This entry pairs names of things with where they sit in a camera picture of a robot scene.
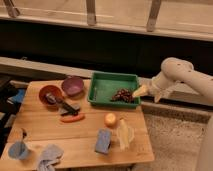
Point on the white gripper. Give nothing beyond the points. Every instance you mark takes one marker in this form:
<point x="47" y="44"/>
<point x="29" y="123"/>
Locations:
<point x="157" y="86"/>

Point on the black handled brush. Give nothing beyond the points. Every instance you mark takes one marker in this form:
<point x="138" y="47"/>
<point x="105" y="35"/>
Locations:
<point x="63" y="105"/>

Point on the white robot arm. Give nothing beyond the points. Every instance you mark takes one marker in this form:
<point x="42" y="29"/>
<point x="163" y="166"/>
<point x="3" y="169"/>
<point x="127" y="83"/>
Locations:
<point x="175" y="70"/>

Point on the dark brown grapes bunch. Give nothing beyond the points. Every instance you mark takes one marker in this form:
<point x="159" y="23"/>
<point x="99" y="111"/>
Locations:
<point x="124" y="95"/>

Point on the green plastic tray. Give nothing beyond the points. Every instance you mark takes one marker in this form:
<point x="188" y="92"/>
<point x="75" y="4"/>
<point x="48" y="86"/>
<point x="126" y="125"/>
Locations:
<point x="104" y="86"/>

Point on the orange fruit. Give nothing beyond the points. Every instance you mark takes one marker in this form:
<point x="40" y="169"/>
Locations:
<point x="110" y="120"/>

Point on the yellow banana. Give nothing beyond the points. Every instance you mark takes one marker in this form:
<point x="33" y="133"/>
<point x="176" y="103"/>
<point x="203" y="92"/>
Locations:
<point x="125" y="134"/>

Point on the blue sponge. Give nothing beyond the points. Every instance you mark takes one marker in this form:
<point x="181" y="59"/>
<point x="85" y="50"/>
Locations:
<point x="103" y="141"/>

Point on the purple bowl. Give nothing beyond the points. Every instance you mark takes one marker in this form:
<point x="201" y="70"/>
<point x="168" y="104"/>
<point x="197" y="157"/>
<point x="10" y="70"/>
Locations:
<point x="72" y="85"/>

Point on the orange carrot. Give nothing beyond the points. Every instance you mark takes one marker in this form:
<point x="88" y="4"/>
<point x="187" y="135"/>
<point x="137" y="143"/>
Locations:
<point x="70" y="118"/>

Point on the grey block on table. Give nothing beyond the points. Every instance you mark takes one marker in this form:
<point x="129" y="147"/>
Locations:
<point x="72" y="109"/>

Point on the wooden table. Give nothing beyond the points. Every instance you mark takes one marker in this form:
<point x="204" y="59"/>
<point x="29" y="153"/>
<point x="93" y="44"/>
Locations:
<point x="43" y="127"/>

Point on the red bowl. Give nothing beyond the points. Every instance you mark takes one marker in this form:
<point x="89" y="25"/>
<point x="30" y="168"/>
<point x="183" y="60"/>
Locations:
<point x="49" y="89"/>

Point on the blue grey cloth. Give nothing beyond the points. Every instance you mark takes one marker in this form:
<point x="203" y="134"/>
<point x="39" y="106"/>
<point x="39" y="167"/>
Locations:
<point x="49" y="157"/>

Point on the blue cup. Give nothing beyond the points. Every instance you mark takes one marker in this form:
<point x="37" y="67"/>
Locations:
<point x="19" y="149"/>

